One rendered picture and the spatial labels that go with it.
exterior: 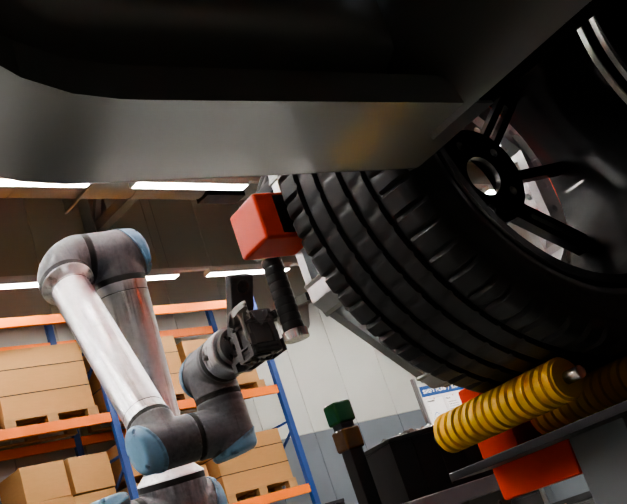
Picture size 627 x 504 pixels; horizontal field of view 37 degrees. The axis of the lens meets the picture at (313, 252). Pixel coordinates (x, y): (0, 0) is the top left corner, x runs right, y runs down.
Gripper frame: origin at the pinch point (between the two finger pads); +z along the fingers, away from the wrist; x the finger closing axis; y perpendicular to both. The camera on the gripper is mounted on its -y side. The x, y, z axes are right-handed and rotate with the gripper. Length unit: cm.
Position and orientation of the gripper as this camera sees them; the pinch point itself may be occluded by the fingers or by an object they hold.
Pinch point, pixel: (281, 294)
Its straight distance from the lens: 158.3
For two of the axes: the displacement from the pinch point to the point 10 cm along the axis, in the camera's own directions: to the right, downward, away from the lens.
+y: 3.2, 9.0, -3.1
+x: -8.1, 0.9, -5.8
